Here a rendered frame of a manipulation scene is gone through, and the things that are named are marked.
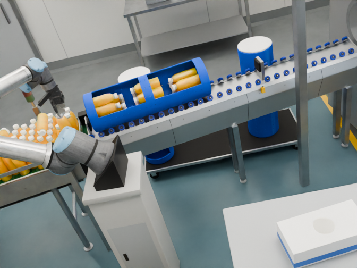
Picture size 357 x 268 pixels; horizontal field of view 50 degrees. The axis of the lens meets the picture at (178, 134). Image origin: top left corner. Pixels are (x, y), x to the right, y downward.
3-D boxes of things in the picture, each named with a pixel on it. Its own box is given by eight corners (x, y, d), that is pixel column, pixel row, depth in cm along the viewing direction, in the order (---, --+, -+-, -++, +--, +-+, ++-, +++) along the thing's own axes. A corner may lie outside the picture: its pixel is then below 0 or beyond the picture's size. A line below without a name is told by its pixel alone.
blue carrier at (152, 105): (214, 101, 279) (207, 67, 261) (98, 140, 273) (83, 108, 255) (202, 83, 301) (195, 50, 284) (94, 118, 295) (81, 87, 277)
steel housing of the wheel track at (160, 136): (365, 87, 306) (368, 48, 286) (103, 176, 291) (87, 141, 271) (343, 72, 329) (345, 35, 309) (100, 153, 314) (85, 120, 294)
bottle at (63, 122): (70, 142, 260) (58, 120, 248) (64, 139, 264) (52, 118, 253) (78, 136, 263) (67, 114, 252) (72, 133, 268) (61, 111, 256)
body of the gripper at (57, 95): (65, 103, 244) (57, 88, 237) (51, 108, 244) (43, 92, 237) (65, 98, 250) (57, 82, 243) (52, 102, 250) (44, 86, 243)
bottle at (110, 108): (88, 108, 267) (115, 99, 269) (91, 111, 274) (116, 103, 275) (91, 117, 265) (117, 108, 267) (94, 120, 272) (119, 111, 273)
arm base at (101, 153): (111, 158, 196) (94, 150, 193) (95, 182, 206) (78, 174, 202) (116, 136, 212) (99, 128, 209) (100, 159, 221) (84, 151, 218)
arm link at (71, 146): (90, 157, 195) (57, 142, 189) (78, 169, 208) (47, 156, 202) (98, 133, 204) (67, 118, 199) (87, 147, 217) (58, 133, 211)
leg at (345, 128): (349, 146, 346) (353, 87, 309) (343, 148, 346) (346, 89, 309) (346, 142, 351) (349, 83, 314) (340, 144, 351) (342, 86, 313)
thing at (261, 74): (265, 80, 290) (263, 61, 281) (260, 81, 290) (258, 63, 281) (260, 74, 298) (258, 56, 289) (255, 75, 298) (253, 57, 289)
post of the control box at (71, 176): (112, 249, 314) (64, 159, 254) (108, 251, 313) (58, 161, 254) (112, 245, 317) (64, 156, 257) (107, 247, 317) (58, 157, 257)
